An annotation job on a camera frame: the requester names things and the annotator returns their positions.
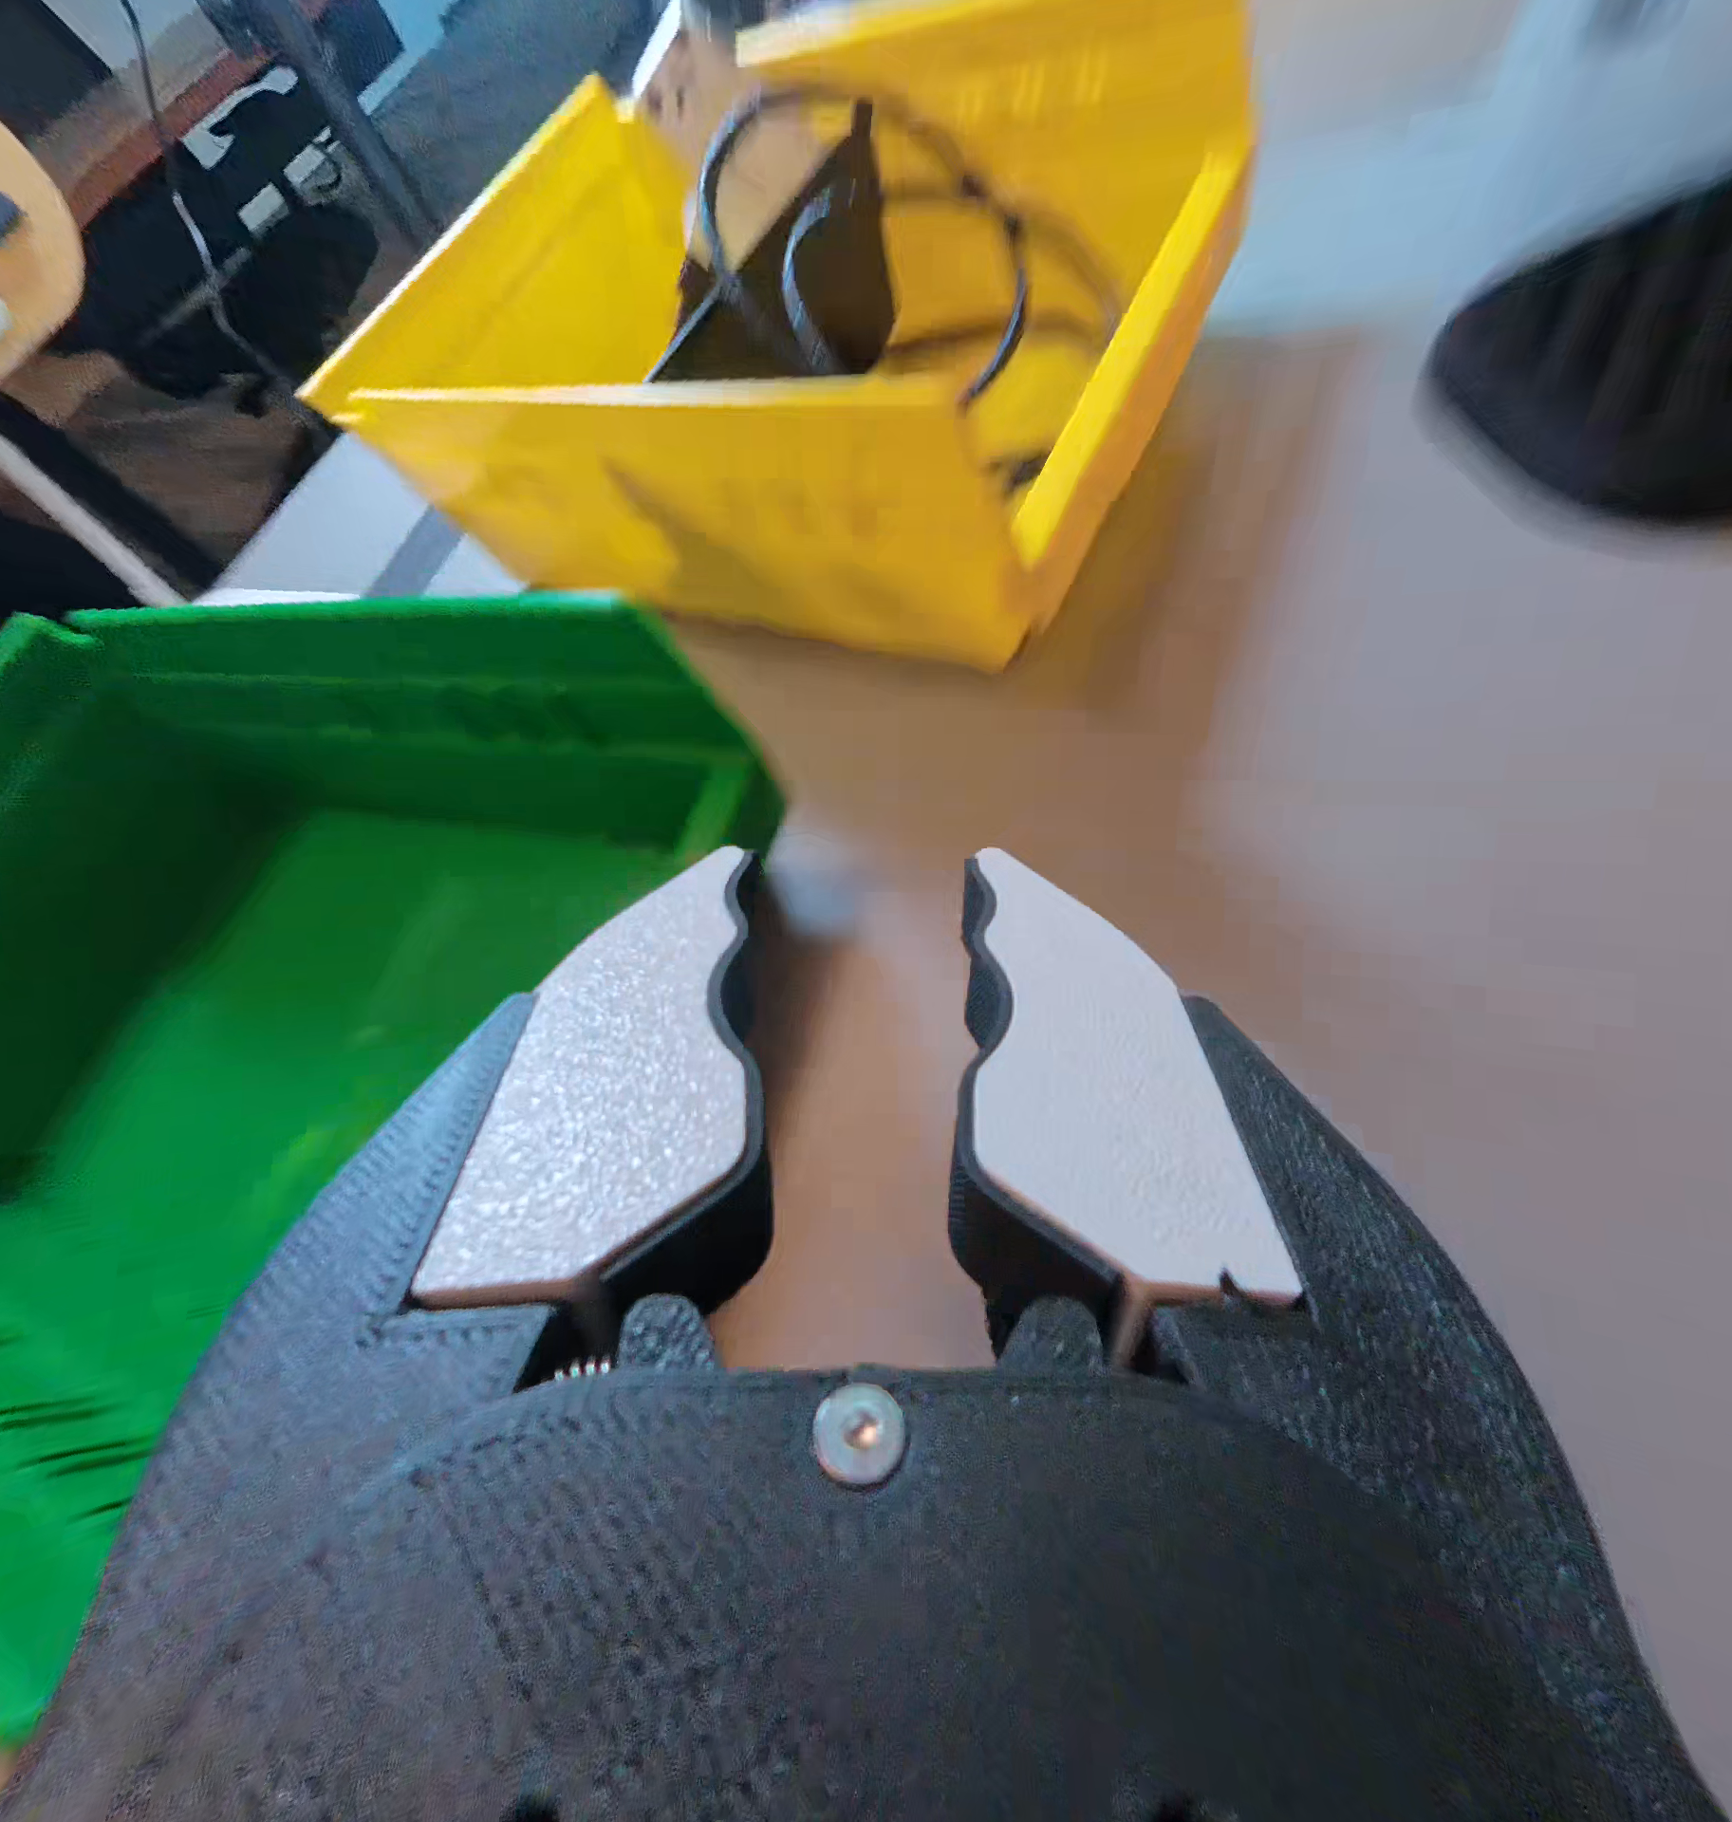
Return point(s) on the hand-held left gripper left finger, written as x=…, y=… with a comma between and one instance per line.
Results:
x=611, y=1110

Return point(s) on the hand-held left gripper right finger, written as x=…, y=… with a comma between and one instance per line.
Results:
x=1122, y=1110

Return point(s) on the green plastic bin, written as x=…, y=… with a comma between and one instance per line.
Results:
x=298, y=941

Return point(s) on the yellow plastic bin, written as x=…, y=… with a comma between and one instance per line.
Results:
x=752, y=528

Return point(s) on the black bin divider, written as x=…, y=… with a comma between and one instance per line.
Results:
x=824, y=272

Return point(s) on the black foam pad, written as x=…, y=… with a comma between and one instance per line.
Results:
x=1636, y=371

